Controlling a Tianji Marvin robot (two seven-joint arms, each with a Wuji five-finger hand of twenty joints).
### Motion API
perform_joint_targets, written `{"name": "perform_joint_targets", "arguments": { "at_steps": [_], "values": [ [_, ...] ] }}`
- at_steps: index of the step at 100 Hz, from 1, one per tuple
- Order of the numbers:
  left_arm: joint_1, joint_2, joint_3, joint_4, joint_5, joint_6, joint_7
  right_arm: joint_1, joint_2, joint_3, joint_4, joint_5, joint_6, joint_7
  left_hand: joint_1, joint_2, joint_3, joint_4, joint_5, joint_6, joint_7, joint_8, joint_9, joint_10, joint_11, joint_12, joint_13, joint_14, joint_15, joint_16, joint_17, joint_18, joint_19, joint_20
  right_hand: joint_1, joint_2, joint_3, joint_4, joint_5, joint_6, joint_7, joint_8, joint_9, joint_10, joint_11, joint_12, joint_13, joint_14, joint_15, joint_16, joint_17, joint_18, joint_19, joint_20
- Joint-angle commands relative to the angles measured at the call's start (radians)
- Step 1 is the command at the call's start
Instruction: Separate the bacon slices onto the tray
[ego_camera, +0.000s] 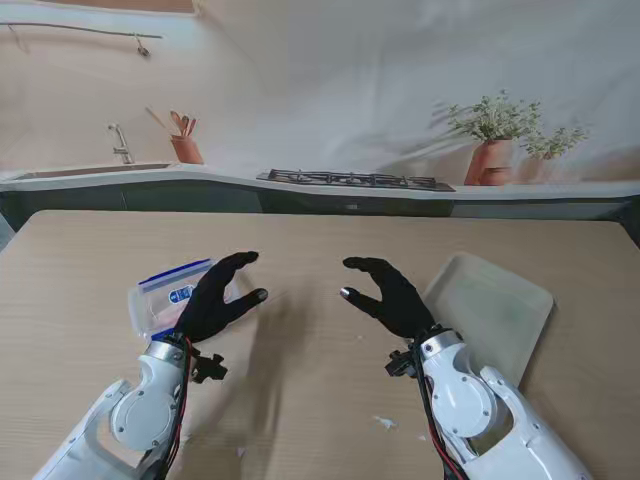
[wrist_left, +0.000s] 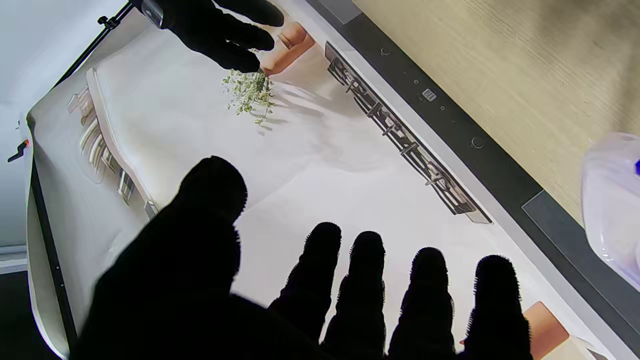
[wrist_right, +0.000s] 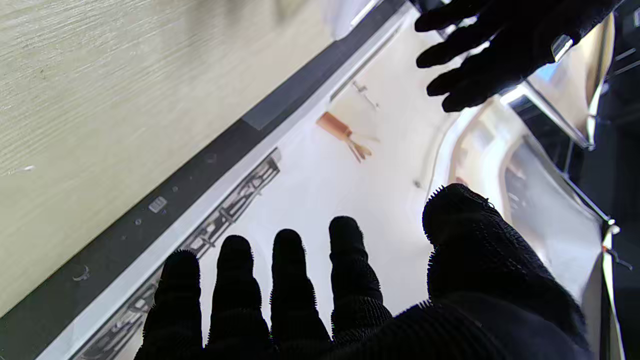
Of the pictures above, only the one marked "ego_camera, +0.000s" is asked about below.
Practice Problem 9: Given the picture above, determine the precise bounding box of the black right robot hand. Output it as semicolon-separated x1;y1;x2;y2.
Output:
339;256;435;340

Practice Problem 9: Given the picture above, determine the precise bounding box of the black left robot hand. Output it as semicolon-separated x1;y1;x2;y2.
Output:
173;250;270;346

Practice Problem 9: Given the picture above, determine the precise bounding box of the clear lid with blue label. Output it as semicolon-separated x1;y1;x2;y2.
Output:
137;258;246;331

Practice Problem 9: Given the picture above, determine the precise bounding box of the clear plastic food container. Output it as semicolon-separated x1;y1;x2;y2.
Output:
127;257;254;344

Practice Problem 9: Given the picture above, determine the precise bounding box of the beige plastic tray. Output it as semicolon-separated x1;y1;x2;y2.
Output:
419;252;555;391

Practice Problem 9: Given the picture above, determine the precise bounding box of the printed kitchen backdrop cloth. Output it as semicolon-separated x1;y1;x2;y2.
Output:
0;0;640;251

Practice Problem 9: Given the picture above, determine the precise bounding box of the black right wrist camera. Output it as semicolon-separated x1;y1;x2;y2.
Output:
384;349;419;381

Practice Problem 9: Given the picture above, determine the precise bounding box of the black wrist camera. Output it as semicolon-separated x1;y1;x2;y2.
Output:
384;349;419;381
192;352;229;385

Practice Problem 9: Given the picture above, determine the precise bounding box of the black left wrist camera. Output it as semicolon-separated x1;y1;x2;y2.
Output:
192;352;229;385

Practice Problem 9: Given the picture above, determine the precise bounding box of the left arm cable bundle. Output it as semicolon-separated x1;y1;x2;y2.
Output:
159;337;199;480

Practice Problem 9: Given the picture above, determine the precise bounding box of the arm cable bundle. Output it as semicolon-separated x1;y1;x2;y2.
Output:
159;337;199;480
412;344;469;480

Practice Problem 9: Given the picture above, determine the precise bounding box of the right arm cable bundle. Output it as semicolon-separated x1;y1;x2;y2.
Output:
412;344;469;480

